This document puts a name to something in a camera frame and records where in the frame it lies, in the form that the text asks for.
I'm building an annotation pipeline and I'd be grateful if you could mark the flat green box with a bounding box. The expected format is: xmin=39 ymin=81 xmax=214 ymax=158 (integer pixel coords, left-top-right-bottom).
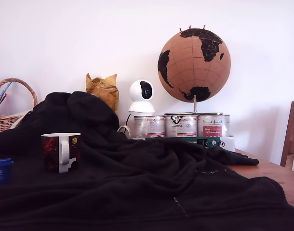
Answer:
xmin=145 ymin=136 xmax=222 ymax=148

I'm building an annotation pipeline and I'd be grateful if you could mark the tin can red text label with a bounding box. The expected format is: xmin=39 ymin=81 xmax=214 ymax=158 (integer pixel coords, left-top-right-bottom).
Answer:
xmin=133 ymin=115 xmax=166 ymax=139

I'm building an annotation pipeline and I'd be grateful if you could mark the wicker basket with handle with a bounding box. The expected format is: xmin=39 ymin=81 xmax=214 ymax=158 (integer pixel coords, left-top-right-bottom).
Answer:
xmin=0 ymin=77 xmax=39 ymax=135

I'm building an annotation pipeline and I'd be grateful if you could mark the black fleece blanket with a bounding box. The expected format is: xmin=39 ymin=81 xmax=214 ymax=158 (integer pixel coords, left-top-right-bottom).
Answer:
xmin=0 ymin=90 xmax=294 ymax=231

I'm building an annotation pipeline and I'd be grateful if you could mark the white flat strap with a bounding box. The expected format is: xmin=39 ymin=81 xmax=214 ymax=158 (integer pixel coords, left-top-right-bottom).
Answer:
xmin=9 ymin=110 xmax=34 ymax=130

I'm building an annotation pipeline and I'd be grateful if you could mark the crumpled brown paper bag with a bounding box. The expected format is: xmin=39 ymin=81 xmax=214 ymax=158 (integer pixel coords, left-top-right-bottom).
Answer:
xmin=86 ymin=73 xmax=120 ymax=112

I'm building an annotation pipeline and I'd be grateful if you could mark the cork globe on metal stand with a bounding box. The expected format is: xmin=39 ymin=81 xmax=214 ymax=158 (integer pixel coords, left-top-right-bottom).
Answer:
xmin=157 ymin=28 xmax=231 ymax=116

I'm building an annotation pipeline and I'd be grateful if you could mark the tin can black logo label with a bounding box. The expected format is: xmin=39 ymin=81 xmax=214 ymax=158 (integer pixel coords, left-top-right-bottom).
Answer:
xmin=165 ymin=114 xmax=198 ymax=138

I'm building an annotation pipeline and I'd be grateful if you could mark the white plastic box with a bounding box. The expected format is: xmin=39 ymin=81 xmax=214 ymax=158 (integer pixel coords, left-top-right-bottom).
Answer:
xmin=219 ymin=135 xmax=236 ymax=153

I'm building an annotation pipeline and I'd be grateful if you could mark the blue coffee capsule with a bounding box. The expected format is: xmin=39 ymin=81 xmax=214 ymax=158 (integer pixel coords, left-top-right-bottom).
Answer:
xmin=0 ymin=158 xmax=14 ymax=185

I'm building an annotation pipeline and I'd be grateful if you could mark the tin can red banner label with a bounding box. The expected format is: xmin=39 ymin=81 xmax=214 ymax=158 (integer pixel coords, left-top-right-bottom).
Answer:
xmin=197 ymin=114 xmax=231 ymax=138

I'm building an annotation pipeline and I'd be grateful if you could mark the white cable loop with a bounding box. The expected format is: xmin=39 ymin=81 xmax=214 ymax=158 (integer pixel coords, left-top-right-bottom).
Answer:
xmin=117 ymin=125 xmax=132 ymax=139

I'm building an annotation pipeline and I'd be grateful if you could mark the white dome security camera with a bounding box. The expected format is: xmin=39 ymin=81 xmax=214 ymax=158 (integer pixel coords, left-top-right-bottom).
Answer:
xmin=128 ymin=78 xmax=156 ymax=114

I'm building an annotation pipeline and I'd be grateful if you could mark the blue pen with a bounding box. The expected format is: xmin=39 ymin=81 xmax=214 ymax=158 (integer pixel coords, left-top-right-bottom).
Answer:
xmin=0 ymin=81 xmax=13 ymax=107

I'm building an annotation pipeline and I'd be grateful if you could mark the red coffee mug white handle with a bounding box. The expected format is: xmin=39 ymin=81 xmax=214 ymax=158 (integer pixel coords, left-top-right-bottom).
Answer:
xmin=40 ymin=132 xmax=82 ymax=174

